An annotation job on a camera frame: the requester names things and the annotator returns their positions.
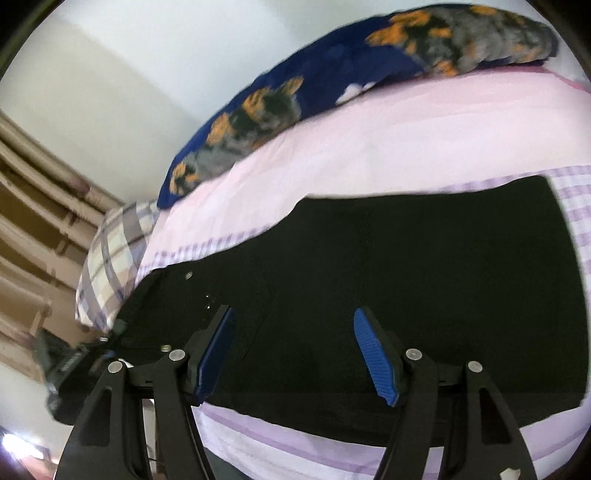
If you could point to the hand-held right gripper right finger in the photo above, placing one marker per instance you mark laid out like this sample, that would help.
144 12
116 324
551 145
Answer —
374 355

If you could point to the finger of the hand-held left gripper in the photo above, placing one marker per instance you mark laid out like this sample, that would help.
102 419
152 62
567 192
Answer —
111 344

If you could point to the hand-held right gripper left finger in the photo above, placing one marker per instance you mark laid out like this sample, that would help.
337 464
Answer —
214 355

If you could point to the black pants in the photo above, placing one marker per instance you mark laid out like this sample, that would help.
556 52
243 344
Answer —
415 277

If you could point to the plaid pillow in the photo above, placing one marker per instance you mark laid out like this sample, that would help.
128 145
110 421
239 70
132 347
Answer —
111 258

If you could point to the beige rattan headboard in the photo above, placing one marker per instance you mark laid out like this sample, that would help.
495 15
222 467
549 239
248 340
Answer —
27 230

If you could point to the purple striped bedsheet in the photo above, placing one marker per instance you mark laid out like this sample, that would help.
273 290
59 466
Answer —
392 138

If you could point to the navy orange patterned pillow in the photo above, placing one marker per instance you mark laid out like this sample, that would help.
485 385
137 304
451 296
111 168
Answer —
323 74

